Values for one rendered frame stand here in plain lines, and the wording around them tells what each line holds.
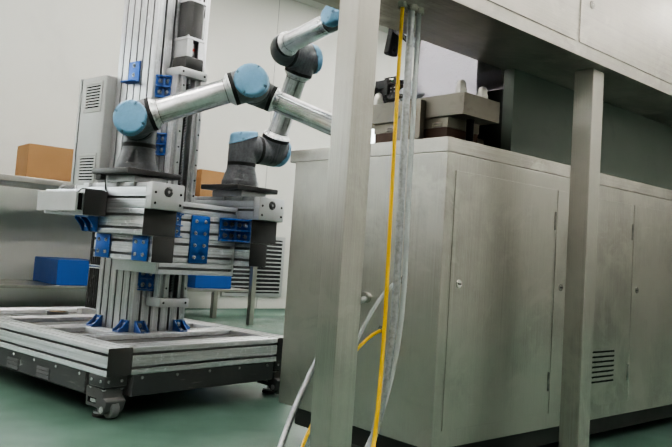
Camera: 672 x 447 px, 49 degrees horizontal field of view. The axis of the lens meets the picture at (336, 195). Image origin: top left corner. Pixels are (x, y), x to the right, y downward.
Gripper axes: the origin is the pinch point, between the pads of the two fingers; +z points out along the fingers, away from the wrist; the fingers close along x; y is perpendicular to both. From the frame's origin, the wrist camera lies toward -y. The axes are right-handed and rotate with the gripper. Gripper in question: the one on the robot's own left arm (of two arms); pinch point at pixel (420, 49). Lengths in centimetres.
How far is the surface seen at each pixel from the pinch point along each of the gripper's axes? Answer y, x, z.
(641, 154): 6, 74, 49
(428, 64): 0.2, -6.3, 12.3
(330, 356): -31, -83, 102
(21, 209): -268, -6, -232
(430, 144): -7, -32, 52
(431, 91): -5.4, -6.3, 19.6
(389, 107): -11.2, -26.1, 26.4
